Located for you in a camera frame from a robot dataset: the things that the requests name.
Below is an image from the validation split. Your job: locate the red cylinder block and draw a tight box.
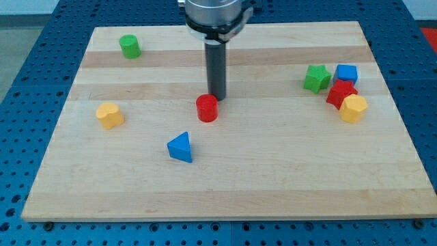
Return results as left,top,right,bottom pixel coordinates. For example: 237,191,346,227
195,94,218,122

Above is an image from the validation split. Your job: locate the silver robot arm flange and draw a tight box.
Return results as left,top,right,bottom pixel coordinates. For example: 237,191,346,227
178,0,263,45

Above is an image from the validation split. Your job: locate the yellow hexagon block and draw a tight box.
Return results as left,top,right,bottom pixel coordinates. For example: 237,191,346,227
339,94,368,124

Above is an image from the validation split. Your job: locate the blue triangle block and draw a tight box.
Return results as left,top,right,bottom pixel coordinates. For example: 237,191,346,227
167,132,193,163

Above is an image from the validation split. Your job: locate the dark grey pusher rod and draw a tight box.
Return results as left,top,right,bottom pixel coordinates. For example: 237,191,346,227
205,44,226,101

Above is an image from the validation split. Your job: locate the light wooden board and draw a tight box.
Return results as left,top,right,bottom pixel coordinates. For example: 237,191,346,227
22,21,436,222

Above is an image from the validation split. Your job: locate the green star block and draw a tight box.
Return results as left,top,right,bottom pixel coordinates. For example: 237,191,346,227
303,65,332,94

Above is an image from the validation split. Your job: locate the yellow heart block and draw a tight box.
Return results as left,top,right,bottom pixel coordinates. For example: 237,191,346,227
96,102,125,130

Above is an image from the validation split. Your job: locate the green cylinder block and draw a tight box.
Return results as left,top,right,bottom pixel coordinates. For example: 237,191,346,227
119,34,141,59

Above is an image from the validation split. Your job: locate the red star block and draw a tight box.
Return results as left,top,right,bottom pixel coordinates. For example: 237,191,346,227
326,79,358,110

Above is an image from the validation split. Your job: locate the blue cube block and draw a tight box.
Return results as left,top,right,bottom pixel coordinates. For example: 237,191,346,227
333,64,358,84

